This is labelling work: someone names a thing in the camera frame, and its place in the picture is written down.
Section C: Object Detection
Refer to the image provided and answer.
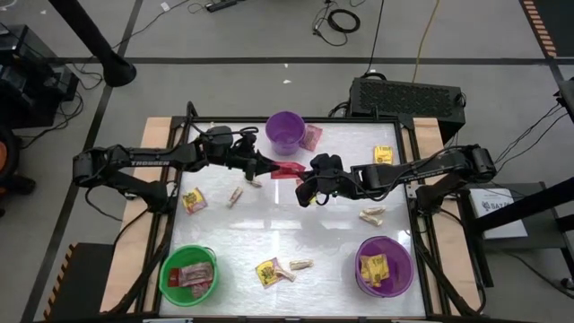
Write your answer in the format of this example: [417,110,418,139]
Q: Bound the black equipment cart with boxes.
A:
[0,24,80,131]

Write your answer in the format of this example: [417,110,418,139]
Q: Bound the wooden side board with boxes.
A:
[99,117,174,314]
[401,117,483,315]

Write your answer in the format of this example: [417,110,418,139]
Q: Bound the black perforated computer case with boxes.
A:
[348,76,467,129]

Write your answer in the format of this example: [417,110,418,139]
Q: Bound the black aluminium table frame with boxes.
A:
[107,100,494,318]

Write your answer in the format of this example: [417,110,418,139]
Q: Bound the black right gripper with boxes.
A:
[294,152,360,208]

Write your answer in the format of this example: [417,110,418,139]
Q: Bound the black diagonal beam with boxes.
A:
[470,175,574,234]

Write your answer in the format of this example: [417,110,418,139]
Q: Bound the small purple bucket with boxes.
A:
[264,110,308,157]

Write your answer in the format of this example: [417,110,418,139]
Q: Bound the large purple bucket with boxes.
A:
[353,235,415,299]

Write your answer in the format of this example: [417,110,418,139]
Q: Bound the coiled black cable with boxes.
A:
[312,0,362,48]

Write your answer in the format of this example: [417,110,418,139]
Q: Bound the black and orange wheel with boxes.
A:
[0,123,37,219]

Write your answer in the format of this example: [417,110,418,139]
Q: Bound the long yellow cable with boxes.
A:
[411,0,440,84]

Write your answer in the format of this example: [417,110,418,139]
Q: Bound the long black cable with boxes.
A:
[361,0,386,77]

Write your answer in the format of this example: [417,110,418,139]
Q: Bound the black round-base pole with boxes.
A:
[47,0,138,89]

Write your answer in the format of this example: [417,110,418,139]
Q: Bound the white printed box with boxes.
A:
[468,187,529,240]

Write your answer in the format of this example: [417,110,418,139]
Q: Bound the black floor cables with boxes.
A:
[486,102,566,176]
[17,62,107,152]

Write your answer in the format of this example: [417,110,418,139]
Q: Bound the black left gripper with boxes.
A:
[196,125,282,182]

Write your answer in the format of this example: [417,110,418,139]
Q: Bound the green bucket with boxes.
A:
[159,244,221,309]

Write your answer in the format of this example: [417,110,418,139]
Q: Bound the black power strip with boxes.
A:
[204,0,239,13]

